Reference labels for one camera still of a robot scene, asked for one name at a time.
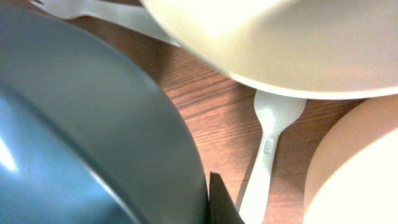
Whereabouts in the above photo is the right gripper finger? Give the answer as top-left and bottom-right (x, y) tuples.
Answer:
(209, 172), (244, 224)

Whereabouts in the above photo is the blue bowl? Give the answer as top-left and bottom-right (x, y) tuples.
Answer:
(1, 5), (208, 224)

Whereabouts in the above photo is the cream bowl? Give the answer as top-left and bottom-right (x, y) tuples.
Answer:
(143, 0), (397, 100)
(303, 95), (397, 223)

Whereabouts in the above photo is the white plastic spoon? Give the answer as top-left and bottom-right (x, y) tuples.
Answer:
(239, 90), (307, 224)

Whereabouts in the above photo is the grey plastic fork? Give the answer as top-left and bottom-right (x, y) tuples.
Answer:
(30, 0), (179, 47)

